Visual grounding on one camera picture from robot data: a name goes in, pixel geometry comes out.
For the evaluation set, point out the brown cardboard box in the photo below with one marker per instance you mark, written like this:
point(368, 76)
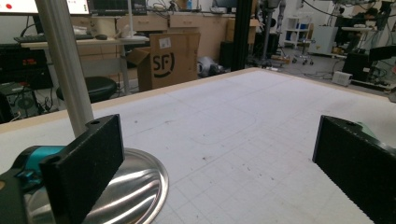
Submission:
point(169, 60)

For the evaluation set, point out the computer monitor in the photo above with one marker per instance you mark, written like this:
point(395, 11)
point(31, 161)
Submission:
point(18, 6)

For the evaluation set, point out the white shelf unit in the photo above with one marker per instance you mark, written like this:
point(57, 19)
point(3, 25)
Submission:
point(296, 31)

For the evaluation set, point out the white small box device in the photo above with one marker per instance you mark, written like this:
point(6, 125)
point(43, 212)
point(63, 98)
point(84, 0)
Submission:
point(341, 78)

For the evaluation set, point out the black round stool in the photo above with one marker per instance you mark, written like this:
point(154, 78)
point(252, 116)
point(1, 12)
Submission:
point(93, 88)

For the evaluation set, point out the light wooden desk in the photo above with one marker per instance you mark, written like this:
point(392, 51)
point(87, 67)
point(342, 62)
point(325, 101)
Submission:
point(93, 42)

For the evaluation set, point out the black computer tower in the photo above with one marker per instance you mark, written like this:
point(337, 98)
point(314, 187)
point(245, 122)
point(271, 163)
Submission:
point(18, 102)

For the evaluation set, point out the black equipment case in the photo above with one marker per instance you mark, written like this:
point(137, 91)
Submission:
point(23, 67)

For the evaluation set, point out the black computer mouse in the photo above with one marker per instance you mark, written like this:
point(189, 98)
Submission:
point(101, 37)

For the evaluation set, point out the black keyboard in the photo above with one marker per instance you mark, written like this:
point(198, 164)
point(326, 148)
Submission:
point(34, 38)

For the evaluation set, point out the black metal frame post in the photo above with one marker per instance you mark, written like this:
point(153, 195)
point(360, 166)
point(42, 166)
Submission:
point(242, 34)

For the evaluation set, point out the white cabinet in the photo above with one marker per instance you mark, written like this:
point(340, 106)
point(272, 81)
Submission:
point(323, 39)

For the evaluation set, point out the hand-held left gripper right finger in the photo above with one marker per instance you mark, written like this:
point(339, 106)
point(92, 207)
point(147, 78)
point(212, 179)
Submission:
point(358, 165)

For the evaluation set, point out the shiny metal bowl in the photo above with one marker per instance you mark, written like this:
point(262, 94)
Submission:
point(130, 189)

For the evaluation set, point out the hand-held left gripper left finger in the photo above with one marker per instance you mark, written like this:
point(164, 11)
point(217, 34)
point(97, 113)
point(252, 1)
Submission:
point(81, 168)

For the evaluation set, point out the silver metal stand pole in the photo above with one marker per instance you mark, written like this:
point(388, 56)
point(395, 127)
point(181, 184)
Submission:
point(63, 62)

